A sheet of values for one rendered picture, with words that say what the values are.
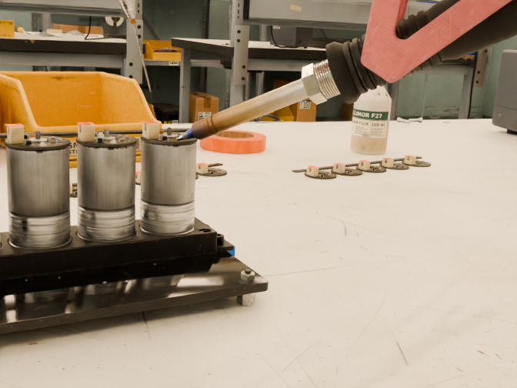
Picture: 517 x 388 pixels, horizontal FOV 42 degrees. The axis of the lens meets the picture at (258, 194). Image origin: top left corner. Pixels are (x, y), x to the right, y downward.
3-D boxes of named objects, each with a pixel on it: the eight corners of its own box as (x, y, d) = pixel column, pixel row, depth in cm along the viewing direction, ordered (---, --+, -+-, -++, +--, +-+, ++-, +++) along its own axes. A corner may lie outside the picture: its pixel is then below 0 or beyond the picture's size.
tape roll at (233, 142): (264, 143, 65) (265, 130, 64) (267, 155, 59) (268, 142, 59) (201, 140, 64) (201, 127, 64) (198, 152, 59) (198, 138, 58)
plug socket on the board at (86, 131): (101, 141, 28) (101, 125, 28) (80, 142, 28) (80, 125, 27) (95, 137, 29) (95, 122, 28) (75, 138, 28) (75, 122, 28)
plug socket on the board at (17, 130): (31, 143, 27) (30, 126, 26) (8, 144, 26) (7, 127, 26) (27, 139, 27) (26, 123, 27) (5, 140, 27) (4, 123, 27)
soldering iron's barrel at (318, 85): (195, 152, 28) (339, 95, 26) (181, 117, 28) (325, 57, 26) (208, 146, 29) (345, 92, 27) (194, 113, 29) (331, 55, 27)
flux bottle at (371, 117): (341, 149, 64) (351, 41, 61) (364, 146, 66) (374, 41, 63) (371, 156, 61) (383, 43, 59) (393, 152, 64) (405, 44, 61)
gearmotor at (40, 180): (78, 265, 28) (76, 142, 27) (15, 273, 27) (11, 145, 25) (63, 247, 30) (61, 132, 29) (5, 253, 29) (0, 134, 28)
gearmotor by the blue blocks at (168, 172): (201, 250, 31) (206, 138, 29) (150, 256, 29) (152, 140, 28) (181, 234, 33) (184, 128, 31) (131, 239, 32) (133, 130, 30)
